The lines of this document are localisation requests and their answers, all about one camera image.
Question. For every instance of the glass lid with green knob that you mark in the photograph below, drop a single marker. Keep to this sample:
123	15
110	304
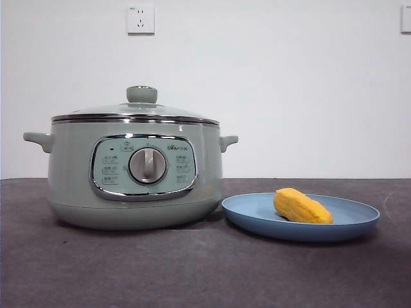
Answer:
141	94

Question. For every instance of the pale green electric steamer pot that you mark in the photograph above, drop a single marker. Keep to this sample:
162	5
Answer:
80	167

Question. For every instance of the white wall switch plate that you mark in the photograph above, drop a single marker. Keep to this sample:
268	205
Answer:
406	19

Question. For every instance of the white wall power socket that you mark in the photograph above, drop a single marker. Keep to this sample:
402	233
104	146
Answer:
141	19

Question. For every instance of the yellow corn cob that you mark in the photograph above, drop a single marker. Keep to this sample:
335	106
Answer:
298	207

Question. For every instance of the blue round plate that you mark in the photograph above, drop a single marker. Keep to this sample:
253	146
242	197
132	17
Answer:
250	215

